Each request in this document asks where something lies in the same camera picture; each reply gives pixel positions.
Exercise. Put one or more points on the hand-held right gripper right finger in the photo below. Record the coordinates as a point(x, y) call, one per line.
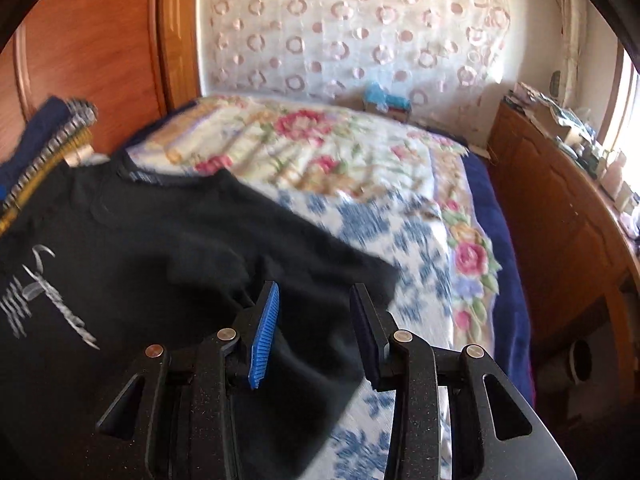
point(361, 315)

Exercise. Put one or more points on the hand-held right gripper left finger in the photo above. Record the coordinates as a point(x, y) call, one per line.
point(264, 330)

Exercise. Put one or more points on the black t-shirt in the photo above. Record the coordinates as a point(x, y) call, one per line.
point(175, 240)

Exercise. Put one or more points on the blue floral white sheet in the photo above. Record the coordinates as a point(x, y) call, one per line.
point(400, 240)

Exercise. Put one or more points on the navy blue blanket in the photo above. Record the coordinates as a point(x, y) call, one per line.
point(505, 270)

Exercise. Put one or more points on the rose print blanket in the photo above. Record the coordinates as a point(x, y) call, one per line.
point(300, 150)

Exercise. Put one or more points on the blue box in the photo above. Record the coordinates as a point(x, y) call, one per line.
point(382, 95)

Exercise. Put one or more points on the wooden sideboard cabinet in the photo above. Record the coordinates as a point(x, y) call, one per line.
point(550, 200)

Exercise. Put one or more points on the dark wood-framed chair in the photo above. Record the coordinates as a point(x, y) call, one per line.
point(580, 360)

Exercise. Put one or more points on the pile of small household things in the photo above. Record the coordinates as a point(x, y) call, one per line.
point(565, 125)

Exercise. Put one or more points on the bright window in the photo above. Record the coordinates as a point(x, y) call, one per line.
point(625, 110)

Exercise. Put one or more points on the white lace side curtain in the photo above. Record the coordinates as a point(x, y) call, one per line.
point(570, 35)

